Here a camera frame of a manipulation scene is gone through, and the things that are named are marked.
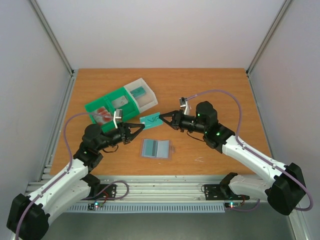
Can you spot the grey card in green bin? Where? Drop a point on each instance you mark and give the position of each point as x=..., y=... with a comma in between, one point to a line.
x=119, y=102

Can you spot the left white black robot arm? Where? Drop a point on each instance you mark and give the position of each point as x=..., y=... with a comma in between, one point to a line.
x=31, y=215

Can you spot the right aluminium corner post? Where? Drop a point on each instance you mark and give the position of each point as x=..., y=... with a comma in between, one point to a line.
x=285, y=6

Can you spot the small circuit board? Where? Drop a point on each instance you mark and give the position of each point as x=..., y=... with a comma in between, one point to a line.
x=233, y=205
x=96, y=205

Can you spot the white translucent plastic bin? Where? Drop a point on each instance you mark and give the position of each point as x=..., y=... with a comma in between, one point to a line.
x=145, y=102

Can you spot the pink card holder wallet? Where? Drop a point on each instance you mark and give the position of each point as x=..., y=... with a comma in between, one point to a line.
x=165, y=150

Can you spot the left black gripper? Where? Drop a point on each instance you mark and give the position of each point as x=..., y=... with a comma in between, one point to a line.
x=133, y=136

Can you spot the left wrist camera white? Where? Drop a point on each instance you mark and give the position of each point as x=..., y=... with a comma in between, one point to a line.
x=117, y=117

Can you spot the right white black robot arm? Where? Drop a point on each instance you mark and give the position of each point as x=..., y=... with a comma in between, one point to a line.
x=281, y=185

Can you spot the left small circuit board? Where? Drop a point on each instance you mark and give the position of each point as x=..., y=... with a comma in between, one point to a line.
x=96, y=205

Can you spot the aluminium rail frame front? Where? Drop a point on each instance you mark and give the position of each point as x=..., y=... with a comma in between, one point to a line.
x=170, y=188

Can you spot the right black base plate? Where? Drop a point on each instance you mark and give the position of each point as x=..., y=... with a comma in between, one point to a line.
x=213, y=192

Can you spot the red circle white card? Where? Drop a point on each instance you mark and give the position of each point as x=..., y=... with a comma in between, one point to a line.
x=103, y=118

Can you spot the aluminium corner post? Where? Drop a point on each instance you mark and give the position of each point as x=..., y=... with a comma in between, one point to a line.
x=47, y=28
x=285, y=6

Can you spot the grey slotted cable duct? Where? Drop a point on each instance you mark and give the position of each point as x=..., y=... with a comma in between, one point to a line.
x=141, y=208

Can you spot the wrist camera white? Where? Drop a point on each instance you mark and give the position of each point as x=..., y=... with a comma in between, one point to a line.
x=184, y=105
x=117, y=117

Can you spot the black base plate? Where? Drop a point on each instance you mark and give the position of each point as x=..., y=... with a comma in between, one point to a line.
x=107, y=192
x=213, y=192

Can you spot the teal card in white bin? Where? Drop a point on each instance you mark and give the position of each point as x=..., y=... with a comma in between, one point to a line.
x=138, y=92

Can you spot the green plastic bin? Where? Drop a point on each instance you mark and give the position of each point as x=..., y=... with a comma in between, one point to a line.
x=129, y=110

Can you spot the teal credit card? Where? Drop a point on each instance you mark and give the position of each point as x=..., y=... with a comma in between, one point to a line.
x=151, y=121

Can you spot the left aluminium corner post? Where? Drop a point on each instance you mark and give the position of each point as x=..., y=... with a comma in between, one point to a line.
x=47, y=28

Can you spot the red circle card in bin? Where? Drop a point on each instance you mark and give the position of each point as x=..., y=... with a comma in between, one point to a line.
x=100, y=111

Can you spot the right small circuit board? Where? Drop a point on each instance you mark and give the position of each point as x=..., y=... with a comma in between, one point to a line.
x=233, y=205

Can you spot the teal striped card in holder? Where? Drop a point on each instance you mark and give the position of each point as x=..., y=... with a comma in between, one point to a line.
x=149, y=148

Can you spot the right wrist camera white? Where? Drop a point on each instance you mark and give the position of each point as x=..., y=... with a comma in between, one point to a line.
x=184, y=105

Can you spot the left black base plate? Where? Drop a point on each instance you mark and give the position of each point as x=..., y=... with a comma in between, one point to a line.
x=107, y=192

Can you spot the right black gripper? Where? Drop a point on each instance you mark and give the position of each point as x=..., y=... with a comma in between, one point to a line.
x=176, y=120

